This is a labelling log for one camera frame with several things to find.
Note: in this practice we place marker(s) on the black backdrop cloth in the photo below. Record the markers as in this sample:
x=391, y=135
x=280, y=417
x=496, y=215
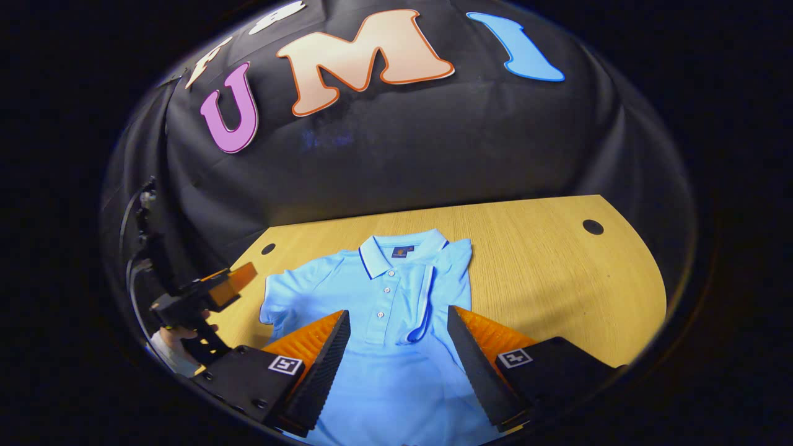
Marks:
x=433, y=148

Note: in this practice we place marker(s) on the light blue polo T-shirt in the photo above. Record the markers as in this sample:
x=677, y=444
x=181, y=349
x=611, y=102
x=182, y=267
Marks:
x=396, y=378

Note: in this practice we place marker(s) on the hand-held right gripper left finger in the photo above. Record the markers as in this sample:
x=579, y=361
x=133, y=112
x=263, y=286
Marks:
x=322, y=371

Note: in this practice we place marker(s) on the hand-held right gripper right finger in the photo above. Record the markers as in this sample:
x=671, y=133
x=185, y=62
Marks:
x=480, y=371

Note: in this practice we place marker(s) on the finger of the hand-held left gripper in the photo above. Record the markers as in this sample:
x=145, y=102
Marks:
x=243, y=274
x=226, y=295

